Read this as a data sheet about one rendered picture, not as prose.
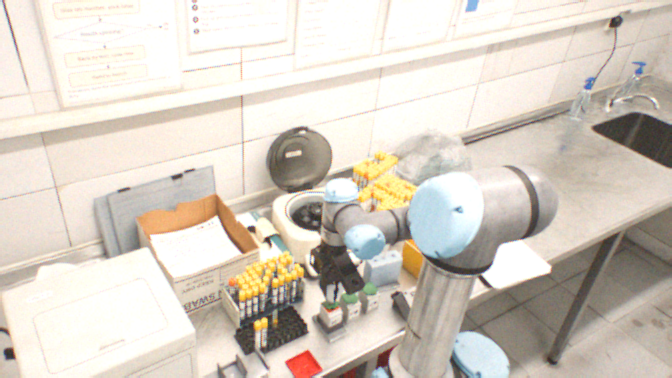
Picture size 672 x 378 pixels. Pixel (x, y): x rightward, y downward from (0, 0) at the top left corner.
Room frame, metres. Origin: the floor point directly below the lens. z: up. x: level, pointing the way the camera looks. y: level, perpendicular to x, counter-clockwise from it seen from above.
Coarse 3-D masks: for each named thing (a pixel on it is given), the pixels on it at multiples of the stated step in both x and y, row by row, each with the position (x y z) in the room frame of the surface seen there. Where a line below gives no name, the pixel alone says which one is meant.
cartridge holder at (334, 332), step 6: (312, 318) 0.99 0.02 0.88; (318, 318) 0.98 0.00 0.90; (318, 324) 0.97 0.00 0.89; (324, 324) 0.96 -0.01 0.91; (336, 324) 0.96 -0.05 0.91; (342, 324) 0.97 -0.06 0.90; (324, 330) 0.95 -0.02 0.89; (330, 330) 0.95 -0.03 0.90; (336, 330) 0.96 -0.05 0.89; (342, 330) 0.96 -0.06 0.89; (330, 336) 0.94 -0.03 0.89; (336, 336) 0.94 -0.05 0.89; (330, 342) 0.93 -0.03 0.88
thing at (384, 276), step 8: (376, 256) 1.16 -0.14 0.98; (392, 256) 1.17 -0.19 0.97; (400, 256) 1.17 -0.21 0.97; (368, 264) 1.13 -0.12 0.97; (376, 264) 1.13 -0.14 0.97; (384, 264) 1.14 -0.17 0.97; (392, 264) 1.15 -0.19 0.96; (400, 264) 1.16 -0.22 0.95; (368, 272) 1.13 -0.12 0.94; (376, 272) 1.12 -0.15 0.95; (384, 272) 1.14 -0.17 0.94; (392, 272) 1.15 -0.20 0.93; (368, 280) 1.12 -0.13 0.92; (376, 280) 1.13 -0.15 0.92; (384, 280) 1.14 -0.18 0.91; (392, 280) 1.16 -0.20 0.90; (384, 288) 1.13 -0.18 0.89; (392, 288) 1.14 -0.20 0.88
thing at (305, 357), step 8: (304, 352) 0.88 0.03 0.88; (288, 360) 0.86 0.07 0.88; (296, 360) 0.86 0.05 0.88; (304, 360) 0.86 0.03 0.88; (312, 360) 0.87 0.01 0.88; (296, 368) 0.84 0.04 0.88; (304, 368) 0.84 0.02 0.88; (312, 368) 0.84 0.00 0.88; (320, 368) 0.84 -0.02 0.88; (296, 376) 0.81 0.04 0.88; (304, 376) 0.82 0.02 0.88
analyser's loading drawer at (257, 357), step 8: (256, 352) 0.84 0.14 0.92; (240, 360) 0.80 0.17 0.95; (248, 360) 0.82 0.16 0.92; (256, 360) 0.82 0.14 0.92; (264, 360) 0.81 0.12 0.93; (224, 368) 0.79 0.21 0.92; (232, 368) 0.79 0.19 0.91; (240, 368) 0.79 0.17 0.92; (248, 368) 0.80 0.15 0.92; (256, 368) 0.80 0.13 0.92; (264, 368) 0.80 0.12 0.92; (208, 376) 0.77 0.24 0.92; (216, 376) 0.77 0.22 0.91; (224, 376) 0.75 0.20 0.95; (240, 376) 0.78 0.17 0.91; (248, 376) 0.78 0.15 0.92; (256, 376) 0.78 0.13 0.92
